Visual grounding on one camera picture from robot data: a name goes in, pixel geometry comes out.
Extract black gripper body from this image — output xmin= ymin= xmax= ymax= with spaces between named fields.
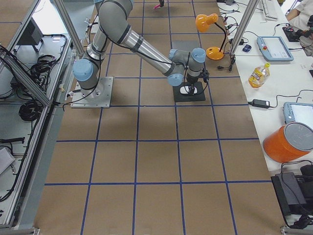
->
xmin=187 ymin=78 xmax=197 ymax=90

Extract coiled black cables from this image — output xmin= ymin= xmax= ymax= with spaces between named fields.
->
xmin=19 ymin=99 xmax=41 ymax=122

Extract white computer mouse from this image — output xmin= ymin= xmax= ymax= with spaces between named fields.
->
xmin=179 ymin=86 xmax=198 ymax=95

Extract blue teach pendant far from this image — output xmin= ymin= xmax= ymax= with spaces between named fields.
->
xmin=256 ymin=36 xmax=294 ymax=62

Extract aluminium frame post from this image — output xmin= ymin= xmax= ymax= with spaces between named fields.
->
xmin=230 ymin=0 xmax=259 ymax=56

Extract white keyboard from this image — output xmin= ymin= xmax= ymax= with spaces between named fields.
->
xmin=260 ymin=0 xmax=278 ymax=21

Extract black equipment box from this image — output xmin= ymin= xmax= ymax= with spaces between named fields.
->
xmin=271 ymin=163 xmax=313 ymax=229

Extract black monitor on side bench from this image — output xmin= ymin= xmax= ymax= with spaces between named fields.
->
xmin=17 ymin=18 xmax=43 ymax=52

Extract black mousepad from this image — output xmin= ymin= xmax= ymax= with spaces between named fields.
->
xmin=173 ymin=82 xmax=206 ymax=102

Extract yellow drink bottle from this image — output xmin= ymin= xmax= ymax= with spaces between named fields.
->
xmin=248 ymin=63 xmax=270 ymax=88

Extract blue teach pendant near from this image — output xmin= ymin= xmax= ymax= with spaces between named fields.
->
xmin=283 ymin=102 xmax=313 ymax=129

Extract black lamp power cable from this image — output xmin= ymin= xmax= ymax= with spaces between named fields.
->
xmin=216 ymin=39 xmax=237 ymax=73

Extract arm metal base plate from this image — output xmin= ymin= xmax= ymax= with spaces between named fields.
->
xmin=70 ymin=77 xmax=114 ymax=108

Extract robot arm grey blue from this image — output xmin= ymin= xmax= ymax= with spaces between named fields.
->
xmin=73 ymin=0 xmax=209 ymax=99

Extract orange desk lamp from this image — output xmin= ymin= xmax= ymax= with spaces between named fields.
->
xmin=195 ymin=13 xmax=227 ymax=61

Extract black power adapter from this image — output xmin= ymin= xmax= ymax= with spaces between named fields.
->
xmin=252 ymin=99 xmax=270 ymax=109

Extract person in white shirt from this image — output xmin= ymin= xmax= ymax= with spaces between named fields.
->
xmin=286 ymin=0 xmax=313 ymax=30

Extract blue teach pendant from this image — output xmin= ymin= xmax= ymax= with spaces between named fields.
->
xmin=283 ymin=102 xmax=313 ymax=129
xmin=256 ymin=36 xmax=294 ymax=62

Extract orange cylinder container grey lid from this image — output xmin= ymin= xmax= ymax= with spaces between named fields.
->
xmin=263 ymin=122 xmax=313 ymax=163

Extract small blue checkered pouch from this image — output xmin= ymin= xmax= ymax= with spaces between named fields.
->
xmin=242 ymin=44 xmax=252 ymax=52

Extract silver laptop notebook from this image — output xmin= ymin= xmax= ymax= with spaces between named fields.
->
xmin=172 ymin=40 xmax=200 ymax=51

